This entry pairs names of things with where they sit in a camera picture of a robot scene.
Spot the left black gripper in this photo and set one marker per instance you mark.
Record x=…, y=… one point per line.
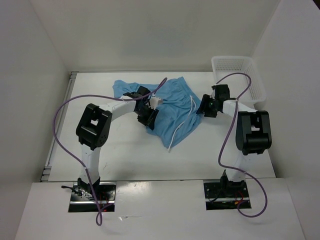
x=151, y=122

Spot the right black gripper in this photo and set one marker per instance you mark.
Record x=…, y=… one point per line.
x=203, y=107

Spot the light blue shorts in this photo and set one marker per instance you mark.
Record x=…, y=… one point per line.
x=177, y=115

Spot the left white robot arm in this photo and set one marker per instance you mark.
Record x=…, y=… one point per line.
x=94, y=127

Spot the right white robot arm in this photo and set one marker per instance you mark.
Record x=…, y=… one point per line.
x=252, y=134

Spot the white perforated plastic basket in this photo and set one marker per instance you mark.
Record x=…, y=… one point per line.
x=242, y=77

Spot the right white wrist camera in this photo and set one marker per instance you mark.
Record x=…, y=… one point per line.
x=213, y=94

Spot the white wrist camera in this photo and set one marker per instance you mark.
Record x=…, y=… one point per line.
x=213, y=94
x=154, y=102

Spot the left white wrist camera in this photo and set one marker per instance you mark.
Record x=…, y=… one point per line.
x=154, y=102

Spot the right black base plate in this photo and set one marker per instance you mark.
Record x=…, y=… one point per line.
x=217, y=198

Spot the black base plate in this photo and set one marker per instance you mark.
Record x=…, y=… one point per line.
x=217, y=198
x=83, y=202

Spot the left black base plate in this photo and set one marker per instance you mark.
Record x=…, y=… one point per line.
x=83, y=202

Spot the aluminium table edge rail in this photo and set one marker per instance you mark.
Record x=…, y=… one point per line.
x=58, y=125

